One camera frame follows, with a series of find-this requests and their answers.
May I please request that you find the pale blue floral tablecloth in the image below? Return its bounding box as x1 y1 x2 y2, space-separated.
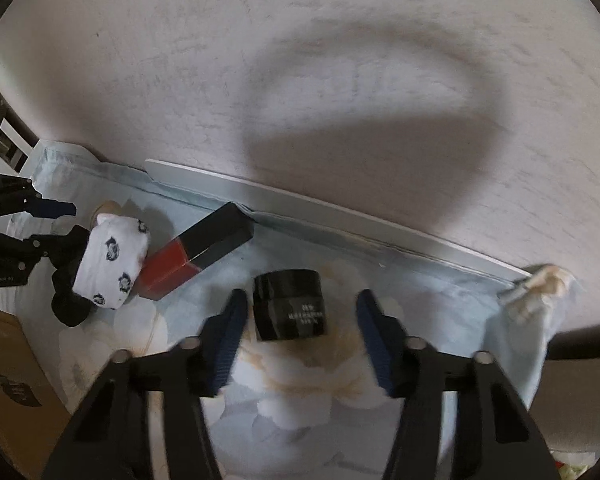
0 140 576 480

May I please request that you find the black cloth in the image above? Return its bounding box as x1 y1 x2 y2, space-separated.
50 225 101 328

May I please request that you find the brown cardboard box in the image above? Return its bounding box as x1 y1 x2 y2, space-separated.
0 302 73 480

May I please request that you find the red lip gloss black cap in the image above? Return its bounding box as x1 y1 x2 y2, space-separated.
139 201 255 302

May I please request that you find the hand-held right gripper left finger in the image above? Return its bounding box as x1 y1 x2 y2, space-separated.
42 289 248 480

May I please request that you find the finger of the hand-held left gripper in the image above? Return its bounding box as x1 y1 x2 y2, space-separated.
24 225 92 272
10 199 78 220

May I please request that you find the white sock with dark print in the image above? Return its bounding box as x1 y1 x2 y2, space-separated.
71 214 152 310

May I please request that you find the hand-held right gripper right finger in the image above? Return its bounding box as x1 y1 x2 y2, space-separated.
356 289 556 480

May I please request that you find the black round jar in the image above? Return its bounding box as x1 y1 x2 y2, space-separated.
252 270 328 343

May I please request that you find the grey curved frame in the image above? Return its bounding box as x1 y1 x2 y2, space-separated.
0 67 38 176

